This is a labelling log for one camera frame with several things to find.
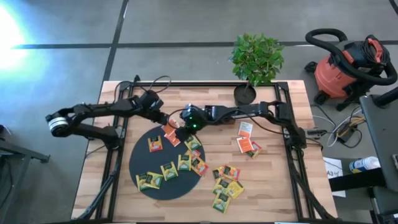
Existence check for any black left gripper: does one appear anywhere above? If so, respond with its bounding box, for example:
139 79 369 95
136 89 170 126

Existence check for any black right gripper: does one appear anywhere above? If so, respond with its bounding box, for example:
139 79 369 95
175 104 208 141

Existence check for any orange white tea packet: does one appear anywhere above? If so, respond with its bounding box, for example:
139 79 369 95
236 136 255 154
238 121 254 138
164 133 181 147
161 119 180 138

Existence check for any round dark woven placemat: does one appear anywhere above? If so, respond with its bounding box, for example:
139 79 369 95
128 125 206 201

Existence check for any green potted plant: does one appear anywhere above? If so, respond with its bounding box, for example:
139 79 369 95
229 32 285 106

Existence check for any black clamp block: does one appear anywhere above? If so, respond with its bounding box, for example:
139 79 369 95
306 128 328 137

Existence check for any black metal stand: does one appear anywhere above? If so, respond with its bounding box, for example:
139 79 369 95
0 124 50 224

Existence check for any white paper sheet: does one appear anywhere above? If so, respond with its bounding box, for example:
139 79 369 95
323 157 346 198

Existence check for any orange black shop vacuum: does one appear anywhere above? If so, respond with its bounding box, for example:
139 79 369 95
304 34 391 112

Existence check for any black power adapter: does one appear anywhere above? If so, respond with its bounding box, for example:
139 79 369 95
337 126 358 144

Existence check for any black crossbar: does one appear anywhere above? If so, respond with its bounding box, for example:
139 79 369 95
328 167 388 192

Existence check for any white blue canister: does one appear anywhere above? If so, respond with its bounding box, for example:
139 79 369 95
349 156 381 174

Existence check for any grey workstation chair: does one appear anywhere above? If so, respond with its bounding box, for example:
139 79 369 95
359 86 398 224

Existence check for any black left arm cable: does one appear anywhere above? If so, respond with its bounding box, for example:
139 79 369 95
113 74 172 103

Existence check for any white floor cable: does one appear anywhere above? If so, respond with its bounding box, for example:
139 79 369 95
312 105 364 147

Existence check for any black vacuum hose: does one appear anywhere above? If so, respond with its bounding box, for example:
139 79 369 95
305 27 398 86

